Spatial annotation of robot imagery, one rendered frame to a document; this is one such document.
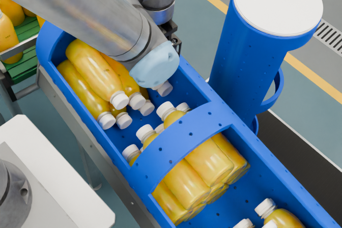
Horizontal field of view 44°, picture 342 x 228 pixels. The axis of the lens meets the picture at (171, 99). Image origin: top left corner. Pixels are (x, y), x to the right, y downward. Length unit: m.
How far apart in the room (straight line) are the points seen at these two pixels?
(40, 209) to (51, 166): 0.13
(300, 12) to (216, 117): 0.60
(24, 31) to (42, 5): 0.99
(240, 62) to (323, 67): 1.28
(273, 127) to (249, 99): 0.60
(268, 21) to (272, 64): 0.16
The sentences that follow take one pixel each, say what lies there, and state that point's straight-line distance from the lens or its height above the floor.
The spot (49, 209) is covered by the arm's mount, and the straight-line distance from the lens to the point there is 0.80.
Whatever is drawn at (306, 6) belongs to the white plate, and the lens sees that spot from 1.39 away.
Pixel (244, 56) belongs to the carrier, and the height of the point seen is 0.89.
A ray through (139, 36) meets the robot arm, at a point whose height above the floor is 1.54.
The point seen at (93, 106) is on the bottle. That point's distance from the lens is 1.03.
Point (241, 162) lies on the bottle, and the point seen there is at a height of 1.14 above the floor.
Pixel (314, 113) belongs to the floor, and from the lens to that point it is 2.45.
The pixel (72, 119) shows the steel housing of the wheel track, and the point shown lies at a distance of 1.26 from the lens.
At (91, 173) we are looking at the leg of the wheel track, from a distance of 1.89.
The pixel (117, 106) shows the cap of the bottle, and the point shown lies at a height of 1.12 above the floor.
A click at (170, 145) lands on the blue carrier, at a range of 0.83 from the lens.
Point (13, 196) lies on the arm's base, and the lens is 0.75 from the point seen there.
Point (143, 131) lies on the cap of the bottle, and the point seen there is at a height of 1.13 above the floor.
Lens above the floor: 1.98
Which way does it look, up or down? 59 degrees down
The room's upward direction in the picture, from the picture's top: 8 degrees clockwise
